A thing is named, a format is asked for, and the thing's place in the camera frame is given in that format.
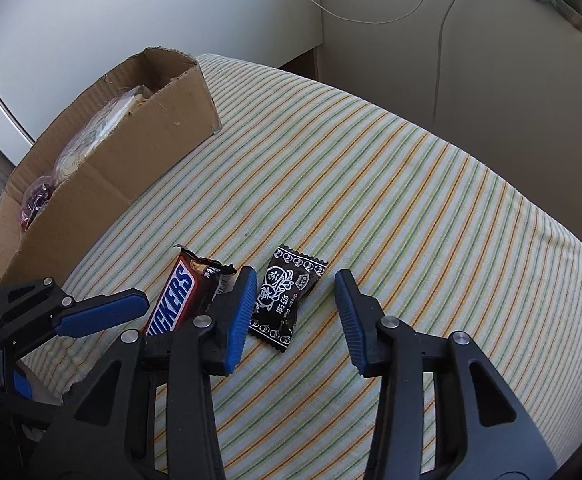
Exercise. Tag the red snack packet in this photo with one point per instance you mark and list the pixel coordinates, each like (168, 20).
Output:
(36, 200)

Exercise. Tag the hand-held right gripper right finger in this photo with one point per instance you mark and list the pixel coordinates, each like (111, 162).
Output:
(353, 330)

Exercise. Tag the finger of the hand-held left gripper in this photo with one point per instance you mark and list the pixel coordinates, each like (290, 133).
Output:
(23, 385)
(101, 312)

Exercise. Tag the brown cardboard box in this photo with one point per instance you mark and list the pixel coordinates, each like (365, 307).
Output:
(121, 160)

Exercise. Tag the clear cream pastry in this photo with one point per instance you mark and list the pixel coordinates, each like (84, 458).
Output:
(86, 145)

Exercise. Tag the black patterned candy packet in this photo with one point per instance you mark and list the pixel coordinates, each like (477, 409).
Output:
(281, 285)

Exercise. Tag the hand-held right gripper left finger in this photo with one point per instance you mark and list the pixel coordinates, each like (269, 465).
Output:
(241, 320)

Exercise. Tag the large brown chocolate bar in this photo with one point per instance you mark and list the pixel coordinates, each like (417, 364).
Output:
(176, 295)

